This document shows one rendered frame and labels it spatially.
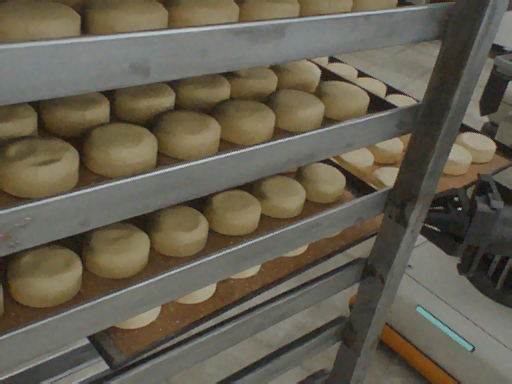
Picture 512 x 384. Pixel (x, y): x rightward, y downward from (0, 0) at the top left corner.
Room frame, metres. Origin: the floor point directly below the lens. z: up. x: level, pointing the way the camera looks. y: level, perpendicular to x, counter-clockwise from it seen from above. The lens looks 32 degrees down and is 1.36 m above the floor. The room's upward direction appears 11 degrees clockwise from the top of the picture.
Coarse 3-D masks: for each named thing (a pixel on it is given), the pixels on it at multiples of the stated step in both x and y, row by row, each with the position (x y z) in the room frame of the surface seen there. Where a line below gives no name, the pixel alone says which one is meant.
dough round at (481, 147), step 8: (464, 136) 0.76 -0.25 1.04; (472, 136) 0.76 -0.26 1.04; (480, 136) 0.77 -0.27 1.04; (456, 144) 0.75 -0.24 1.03; (464, 144) 0.74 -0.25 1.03; (472, 144) 0.74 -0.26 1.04; (480, 144) 0.74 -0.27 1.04; (488, 144) 0.75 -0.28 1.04; (472, 152) 0.73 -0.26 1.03; (480, 152) 0.73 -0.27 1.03; (488, 152) 0.73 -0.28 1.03; (472, 160) 0.73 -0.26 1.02; (480, 160) 0.73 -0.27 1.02; (488, 160) 0.73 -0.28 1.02
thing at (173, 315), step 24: (384, 96) 0.89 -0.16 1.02; (480, 168) 0.72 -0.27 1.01; (336, 240) 0.52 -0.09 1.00; (264, 264) 0.47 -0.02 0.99; (288, 264) 0.47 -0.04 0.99; (216, 288) 0.42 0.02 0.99; (240, 288) 0.43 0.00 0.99; (168, 312) 0.39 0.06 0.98; (192, 312) 0.39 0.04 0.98; (120, 336) 0.35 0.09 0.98; (144, 336) 0.36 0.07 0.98
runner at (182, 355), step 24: (360, 264) 0.52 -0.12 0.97; (312, 288) 0.47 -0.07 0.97; (336, 288) 0.50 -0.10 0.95; (240, 312) 0.44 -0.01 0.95; (264, 312) 0.42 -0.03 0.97; (288, 312) 0.45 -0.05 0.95; (192, 336) 0.40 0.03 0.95; (216, 336) 0.38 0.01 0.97; (240, 336) 0.40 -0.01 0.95; (144, 360) 0.36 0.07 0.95; (168, 360) 0.35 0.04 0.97; (192, 360) 0.37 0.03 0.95
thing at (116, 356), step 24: (360, 72) 0.95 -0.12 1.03; (408, 96) 0.88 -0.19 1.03; (504, 144) 0.77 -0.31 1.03; (504, 168) 0.73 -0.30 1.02; (360, 240) 0.53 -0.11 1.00; (312, 264) 0.48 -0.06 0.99; (264, 288) 0.43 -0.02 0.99; (216, 312) 0.39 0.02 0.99; (96, 336) 0.34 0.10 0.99; (168, 336) 0.36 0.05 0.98; (120, 360) 0.33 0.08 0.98
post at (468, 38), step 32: (480, 0) 0.51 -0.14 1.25; (448, 32) 0.52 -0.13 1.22; (480, 32) 0.51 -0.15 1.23; (448, 64) 0.52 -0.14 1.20; (480, 64) 0.52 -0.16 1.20; (448, 96) 0.51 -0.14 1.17; (416, 128) 0.52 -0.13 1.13; (448, 128) 0.51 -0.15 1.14; (416, 160) 0.52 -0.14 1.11; (416, 192) 0.51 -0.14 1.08; (384, 224) 0.52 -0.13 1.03; (416, 224) 0.52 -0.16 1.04; (384, 256) 0.52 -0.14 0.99; (384, 288) 0.51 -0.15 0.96; (352, 320) 0.52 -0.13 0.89; (384, 320) 0.52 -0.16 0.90; (352, 352) 0.51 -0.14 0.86
